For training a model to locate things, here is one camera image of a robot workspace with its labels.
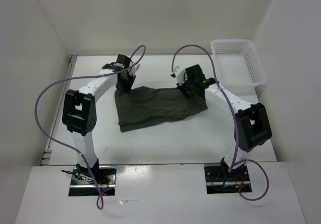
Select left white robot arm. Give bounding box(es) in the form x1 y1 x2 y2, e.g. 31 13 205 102
62 54 140 184

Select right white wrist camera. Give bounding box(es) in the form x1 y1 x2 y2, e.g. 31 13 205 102
171 66 186 85

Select white plastic basket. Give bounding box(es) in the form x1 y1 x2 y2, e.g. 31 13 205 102
211 39 268 88

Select olive green shorts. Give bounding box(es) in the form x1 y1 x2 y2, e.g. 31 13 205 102
114 86 208 133

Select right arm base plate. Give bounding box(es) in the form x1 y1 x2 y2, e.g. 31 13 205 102
204 163 252 194

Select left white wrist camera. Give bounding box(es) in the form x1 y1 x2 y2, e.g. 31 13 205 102
128 63 140 76

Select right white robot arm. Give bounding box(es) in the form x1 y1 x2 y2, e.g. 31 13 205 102
171 64 272 180

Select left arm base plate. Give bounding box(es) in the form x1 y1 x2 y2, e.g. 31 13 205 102
62 166 116 197

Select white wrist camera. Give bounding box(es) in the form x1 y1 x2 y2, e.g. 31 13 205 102
128 63 140 76
171 66 186 85

